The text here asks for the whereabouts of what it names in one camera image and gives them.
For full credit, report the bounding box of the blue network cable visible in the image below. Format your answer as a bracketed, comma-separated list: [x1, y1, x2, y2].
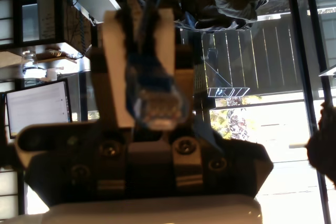
[124, 0, 190, 132]

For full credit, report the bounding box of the blue jacket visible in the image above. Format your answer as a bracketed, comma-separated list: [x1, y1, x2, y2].
[174, 0, 270, 33]

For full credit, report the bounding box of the silver laptop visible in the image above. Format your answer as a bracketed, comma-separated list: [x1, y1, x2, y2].
[62, 0, 121, 25]

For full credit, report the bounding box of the computer monitor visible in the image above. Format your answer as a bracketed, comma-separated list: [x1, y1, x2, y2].
[5, 78, 73, 140]

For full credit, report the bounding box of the gripper camera bar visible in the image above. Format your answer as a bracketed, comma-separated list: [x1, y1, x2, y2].
[14, 123, 102, 169]

